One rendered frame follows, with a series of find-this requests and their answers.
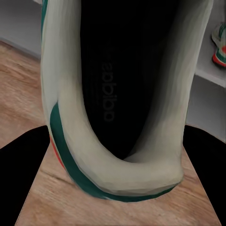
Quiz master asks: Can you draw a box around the gym shoe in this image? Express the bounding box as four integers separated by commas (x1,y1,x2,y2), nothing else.
40,0,214,202
210,22,226,68

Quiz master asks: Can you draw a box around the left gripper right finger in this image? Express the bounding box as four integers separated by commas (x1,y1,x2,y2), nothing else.
183,125,226,226

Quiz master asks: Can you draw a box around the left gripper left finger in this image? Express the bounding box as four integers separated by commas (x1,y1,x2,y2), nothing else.
0,125,50,226

